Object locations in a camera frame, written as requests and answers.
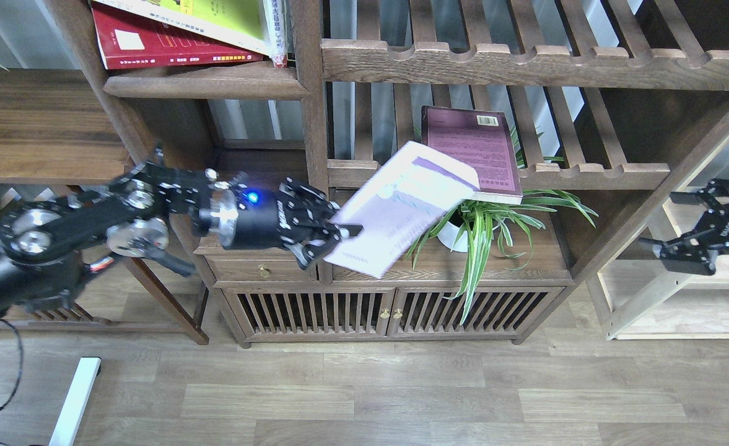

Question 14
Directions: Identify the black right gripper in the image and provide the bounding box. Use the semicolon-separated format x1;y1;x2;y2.
638;178;729;276

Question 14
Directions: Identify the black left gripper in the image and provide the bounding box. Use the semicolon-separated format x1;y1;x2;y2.
200;177;364;270

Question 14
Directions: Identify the purple book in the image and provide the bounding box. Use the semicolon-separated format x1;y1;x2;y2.
421;105;523;205

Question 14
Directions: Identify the white and red book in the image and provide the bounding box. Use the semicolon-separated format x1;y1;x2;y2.
262;0;288;69

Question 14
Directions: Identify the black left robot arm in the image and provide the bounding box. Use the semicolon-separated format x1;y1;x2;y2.
0;161;362;320

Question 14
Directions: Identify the light wooden shelf unit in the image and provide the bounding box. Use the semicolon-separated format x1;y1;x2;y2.
586;137;729;340

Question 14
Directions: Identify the small wooden drawer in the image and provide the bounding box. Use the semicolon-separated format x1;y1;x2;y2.
205;250;317;282

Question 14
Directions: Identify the left slatted cabinet door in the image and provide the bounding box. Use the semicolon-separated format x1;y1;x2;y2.
223;288;396;343

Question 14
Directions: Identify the slatted cabinet door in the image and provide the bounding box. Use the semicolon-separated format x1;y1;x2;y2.
386;286;564;344
223;288;396;343

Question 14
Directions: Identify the right slatted cabinet door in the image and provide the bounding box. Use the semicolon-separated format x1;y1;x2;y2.
386;286;564;344

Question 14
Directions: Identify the white plant pot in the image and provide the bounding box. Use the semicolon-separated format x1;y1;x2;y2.
426;201;499;256

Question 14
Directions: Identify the green spider plant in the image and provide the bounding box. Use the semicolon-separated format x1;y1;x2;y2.
395;127;600;325

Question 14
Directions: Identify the dark wooden bookshelf cabinet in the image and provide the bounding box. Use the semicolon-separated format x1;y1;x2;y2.
45;1;729;346

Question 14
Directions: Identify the dark wooden side table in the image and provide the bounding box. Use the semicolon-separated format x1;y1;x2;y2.
0;69;209;345

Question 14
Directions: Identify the white metal bar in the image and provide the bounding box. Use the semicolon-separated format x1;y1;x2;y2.
49;356;102;445

